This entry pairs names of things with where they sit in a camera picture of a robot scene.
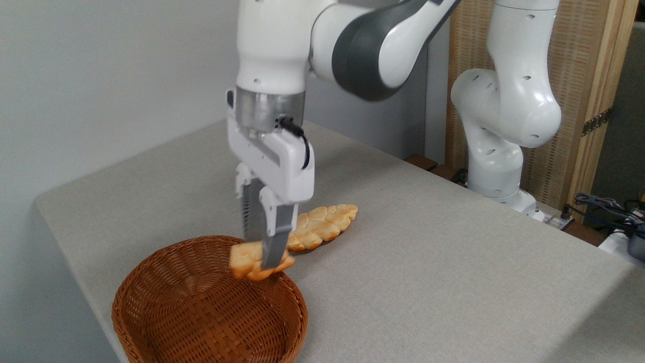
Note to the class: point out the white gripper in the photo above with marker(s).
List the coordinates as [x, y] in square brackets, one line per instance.
[287, 171]

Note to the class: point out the round flower-shaped bread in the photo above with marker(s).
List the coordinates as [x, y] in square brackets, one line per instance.
[248, 262]

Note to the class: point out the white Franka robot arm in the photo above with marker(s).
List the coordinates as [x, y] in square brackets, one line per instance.
[509, 106]

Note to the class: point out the long braided bread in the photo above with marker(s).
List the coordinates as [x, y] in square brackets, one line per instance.
[325, 222]

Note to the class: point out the brown woven wicker basket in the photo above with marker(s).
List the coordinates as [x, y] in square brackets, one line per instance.
[201, 312]

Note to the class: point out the black power plug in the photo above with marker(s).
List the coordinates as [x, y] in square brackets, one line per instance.
[566, 213]

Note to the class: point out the black metal screen hinge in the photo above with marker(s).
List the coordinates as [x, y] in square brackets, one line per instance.
[597, 121]

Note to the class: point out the wooden folding screen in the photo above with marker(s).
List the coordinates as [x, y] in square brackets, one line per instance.
[579, 55]

